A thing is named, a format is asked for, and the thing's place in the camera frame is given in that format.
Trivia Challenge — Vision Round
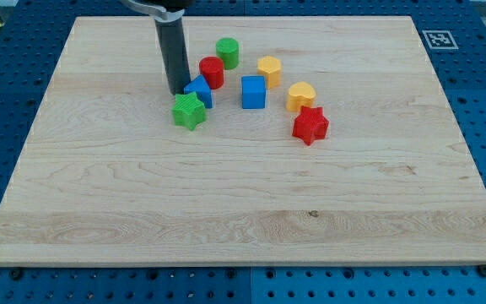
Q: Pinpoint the silver black rod mount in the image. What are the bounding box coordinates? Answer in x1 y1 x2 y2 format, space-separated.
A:
120 0 193 21

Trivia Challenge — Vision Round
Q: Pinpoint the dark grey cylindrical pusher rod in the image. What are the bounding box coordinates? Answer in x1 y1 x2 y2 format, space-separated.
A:
155 19 191 95

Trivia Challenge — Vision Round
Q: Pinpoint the green star block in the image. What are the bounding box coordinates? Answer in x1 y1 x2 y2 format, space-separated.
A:
172 92 207 131

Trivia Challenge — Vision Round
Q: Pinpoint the blue triangle block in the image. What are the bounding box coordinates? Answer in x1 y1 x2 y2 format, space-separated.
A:
184 75 213 109

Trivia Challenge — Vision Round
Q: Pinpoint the red star block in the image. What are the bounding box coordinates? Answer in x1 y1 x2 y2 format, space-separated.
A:
292 106 329 146

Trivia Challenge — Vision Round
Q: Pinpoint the red cylinder block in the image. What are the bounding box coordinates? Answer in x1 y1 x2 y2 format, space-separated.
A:
199 57 224 90

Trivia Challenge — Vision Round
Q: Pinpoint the green cylinder block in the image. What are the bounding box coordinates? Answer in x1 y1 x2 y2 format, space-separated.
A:
215 37 239 70

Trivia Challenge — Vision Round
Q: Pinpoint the blue cube block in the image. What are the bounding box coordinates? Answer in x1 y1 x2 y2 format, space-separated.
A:
241 75 266 109

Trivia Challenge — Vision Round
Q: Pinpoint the yellow hexagon block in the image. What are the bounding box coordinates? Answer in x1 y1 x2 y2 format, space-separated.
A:
257 56 282 90

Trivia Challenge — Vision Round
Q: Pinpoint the yellow heart block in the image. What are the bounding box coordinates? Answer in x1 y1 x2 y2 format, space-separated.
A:
286 82 316 112

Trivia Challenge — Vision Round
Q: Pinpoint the light wooden board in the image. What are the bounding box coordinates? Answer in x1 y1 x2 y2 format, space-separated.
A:
0 16 486 268

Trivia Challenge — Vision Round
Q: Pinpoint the white fiducial marker tag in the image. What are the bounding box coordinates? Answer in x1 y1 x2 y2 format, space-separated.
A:
422 30 458 50

